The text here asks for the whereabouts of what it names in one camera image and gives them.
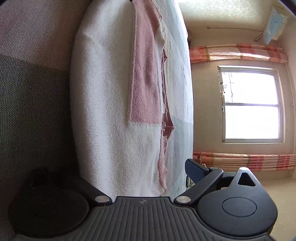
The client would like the pink and white knit sweater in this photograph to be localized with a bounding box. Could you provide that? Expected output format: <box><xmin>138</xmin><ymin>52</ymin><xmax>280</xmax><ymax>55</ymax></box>
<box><xmin>70</xmin><ymin>1</ymin><xmax>167</xmax><ymax>199</ymax></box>

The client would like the patchwork pastel bed quilt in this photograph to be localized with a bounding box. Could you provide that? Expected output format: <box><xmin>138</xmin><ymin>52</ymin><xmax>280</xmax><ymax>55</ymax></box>
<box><xmin>154</xmin><ymin>1</ymin><xmax>194</xmax><ymax>199</ymax></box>

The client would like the white framed window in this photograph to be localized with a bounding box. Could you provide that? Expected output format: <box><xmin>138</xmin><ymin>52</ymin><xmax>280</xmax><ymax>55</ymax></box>
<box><xmin>217</xmin><ymin>65</ymin><xmax>285</xmax><ymax>144</ymax></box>

